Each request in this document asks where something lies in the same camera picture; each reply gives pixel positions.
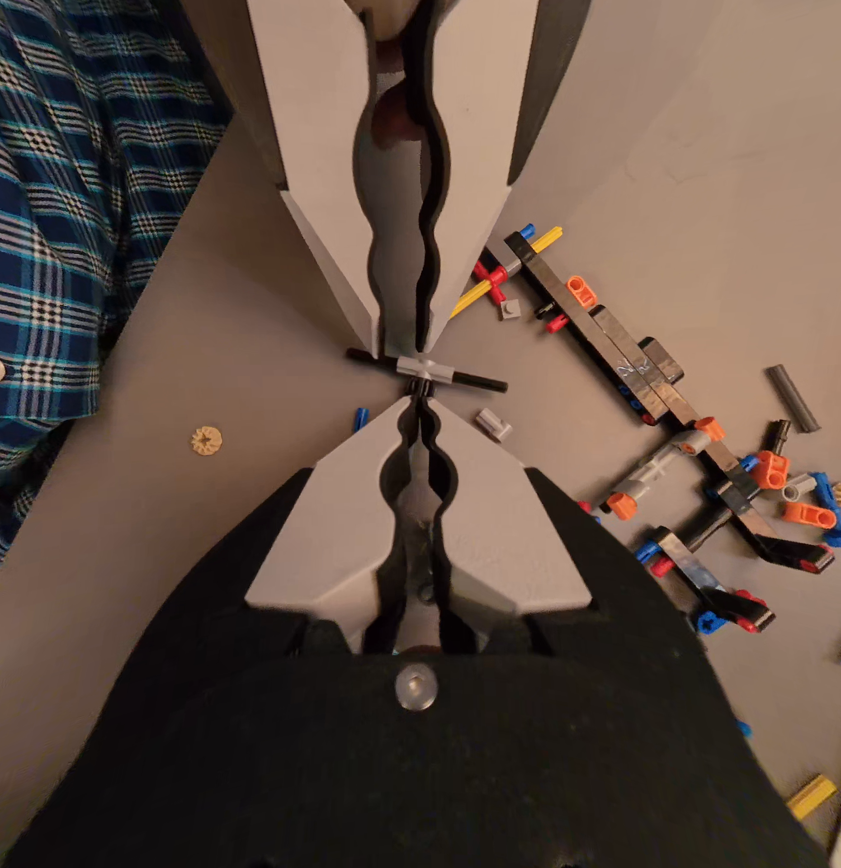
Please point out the small grey lego plate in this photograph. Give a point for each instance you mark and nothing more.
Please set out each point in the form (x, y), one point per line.
(510, 310)

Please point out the person's left hand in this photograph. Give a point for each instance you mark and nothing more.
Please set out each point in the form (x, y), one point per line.
(393, 20)

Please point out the dark grey lego axle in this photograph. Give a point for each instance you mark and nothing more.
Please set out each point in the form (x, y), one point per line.
(792, 399)

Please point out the yellow lego axle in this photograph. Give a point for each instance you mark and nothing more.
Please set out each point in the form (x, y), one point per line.
(810, 799)

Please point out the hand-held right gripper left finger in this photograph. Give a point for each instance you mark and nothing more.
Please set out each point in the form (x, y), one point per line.
(319, 536)

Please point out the light grey lego pin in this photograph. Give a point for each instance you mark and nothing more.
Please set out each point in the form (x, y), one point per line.
(494, 424)

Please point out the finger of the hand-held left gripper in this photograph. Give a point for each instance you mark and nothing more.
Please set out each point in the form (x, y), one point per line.
(481, 102)
(312, 102)

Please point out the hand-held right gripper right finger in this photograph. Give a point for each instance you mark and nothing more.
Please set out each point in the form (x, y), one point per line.
(515, 536)

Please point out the light grey lego connector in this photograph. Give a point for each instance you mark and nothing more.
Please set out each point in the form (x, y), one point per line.
(799, 488)

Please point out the orange lego connector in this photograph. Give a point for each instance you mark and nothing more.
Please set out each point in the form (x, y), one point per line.
(808, 515)
(773, 470)

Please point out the person's plaid shirt torso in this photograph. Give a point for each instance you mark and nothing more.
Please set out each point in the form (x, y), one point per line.
(68, 203)

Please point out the small blue lego pin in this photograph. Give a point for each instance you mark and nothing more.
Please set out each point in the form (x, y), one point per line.
(749, 463)

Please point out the black axle grey connector assembly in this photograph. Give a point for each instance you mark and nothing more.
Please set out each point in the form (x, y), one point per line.
(420, 369)

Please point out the black axle with connector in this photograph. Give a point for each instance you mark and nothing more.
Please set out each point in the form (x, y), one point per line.
(778, 436)

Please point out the blue lego axle with connector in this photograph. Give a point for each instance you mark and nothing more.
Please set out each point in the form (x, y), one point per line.
(822, 492)

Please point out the black lego frame assembly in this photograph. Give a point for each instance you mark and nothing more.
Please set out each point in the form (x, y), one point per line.
(617, 346)

